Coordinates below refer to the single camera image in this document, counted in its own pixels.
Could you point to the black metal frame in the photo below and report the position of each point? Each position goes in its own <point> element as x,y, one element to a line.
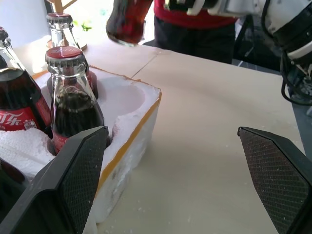
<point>256,48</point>

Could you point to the white foam crate orange tape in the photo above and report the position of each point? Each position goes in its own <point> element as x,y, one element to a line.
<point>126,107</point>

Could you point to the green plant leaves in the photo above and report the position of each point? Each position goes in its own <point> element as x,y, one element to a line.
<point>85,26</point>

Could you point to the cola bottle with red label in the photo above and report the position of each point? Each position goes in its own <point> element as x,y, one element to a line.
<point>17,97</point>

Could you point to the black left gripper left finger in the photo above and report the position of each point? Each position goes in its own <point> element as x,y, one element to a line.
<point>48,195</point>

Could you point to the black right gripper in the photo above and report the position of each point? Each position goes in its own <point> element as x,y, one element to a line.
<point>180,4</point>

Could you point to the glass cola bottle red cap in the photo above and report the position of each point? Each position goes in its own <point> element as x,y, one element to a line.
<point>73,109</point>
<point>58,29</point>

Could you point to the person in red shirt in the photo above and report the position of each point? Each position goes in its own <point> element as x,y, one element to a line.
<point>195,36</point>

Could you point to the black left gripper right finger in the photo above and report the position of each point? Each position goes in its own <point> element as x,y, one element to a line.
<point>280,175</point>

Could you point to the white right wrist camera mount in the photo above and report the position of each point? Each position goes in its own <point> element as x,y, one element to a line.
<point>214,8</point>

